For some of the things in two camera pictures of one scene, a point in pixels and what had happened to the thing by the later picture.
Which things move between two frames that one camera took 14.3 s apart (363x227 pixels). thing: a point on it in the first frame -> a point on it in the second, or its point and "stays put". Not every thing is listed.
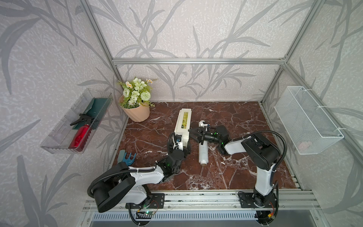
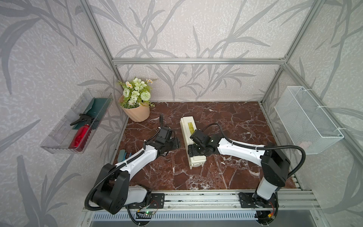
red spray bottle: (82, 132) stays put
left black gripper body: (176, 171) -> (168, 145)
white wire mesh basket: (307, 127) stays put
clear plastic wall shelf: (73, 132) stays put
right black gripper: (201, 137) -> (191, 151)
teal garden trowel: (121, 154) stays put
